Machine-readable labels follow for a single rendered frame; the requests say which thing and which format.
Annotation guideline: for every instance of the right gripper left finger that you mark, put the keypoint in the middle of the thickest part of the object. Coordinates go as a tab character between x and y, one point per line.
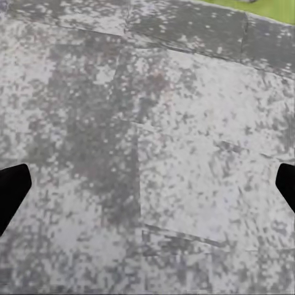
15	183

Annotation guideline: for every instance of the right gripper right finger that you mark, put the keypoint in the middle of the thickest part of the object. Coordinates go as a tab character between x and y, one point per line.
285	182

